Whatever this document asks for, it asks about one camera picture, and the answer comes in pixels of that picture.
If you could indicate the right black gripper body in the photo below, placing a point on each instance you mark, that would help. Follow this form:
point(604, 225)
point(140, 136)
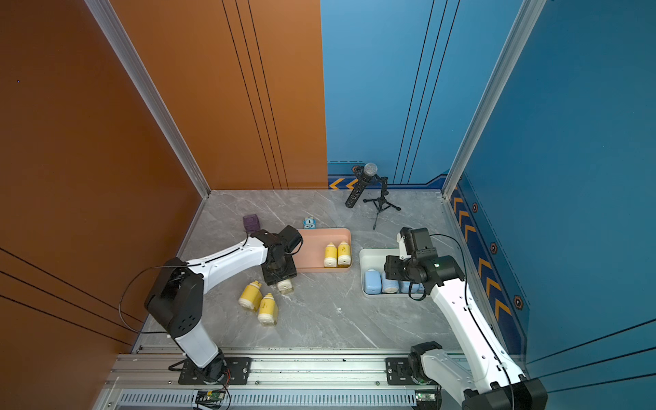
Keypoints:
point(400, 269)

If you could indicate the white plastic tray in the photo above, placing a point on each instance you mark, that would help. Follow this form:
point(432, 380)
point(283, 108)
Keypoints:
point(375, 259)

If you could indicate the green circuit board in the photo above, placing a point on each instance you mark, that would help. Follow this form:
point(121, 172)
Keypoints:
point(210, 399)

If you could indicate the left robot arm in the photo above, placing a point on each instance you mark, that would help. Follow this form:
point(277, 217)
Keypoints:
point(175, 299)

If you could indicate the yellow sharpener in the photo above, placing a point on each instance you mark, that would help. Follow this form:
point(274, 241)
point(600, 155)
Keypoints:
point(331, 256)
point(251, 296)
point(268, 311)
point(285, 286)
point(344, 254)

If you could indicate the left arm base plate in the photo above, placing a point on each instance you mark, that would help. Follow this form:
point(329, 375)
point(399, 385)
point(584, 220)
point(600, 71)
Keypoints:
point(236, 371)

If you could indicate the purple cube sharpener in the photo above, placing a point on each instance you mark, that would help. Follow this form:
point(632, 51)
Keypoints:
point(251, 223)

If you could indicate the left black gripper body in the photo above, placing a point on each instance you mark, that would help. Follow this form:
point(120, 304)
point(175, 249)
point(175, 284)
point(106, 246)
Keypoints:
point(285, 270)

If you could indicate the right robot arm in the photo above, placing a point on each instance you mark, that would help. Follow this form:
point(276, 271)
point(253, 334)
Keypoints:
point(493, 380)

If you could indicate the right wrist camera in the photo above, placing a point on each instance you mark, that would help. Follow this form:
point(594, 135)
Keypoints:
point(405, 241)

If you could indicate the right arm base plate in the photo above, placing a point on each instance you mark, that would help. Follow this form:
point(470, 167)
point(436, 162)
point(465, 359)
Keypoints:
point(399, 372)

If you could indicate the black microphone on tripod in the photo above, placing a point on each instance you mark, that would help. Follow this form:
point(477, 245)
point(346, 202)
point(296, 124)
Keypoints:
point(367, 176)

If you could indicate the pink plastic tray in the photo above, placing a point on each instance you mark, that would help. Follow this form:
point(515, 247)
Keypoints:
point(310, 258)

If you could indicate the blue cartoon sharpener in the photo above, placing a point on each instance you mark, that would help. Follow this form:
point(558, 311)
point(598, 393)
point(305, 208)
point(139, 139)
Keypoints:
point(309, 223)

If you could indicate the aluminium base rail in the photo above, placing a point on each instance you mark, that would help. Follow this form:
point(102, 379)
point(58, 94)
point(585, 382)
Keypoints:
point(278, 378)

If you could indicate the blue sharpener with red cap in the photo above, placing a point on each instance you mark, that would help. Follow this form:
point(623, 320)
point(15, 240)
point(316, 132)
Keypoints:
point(389, 286)

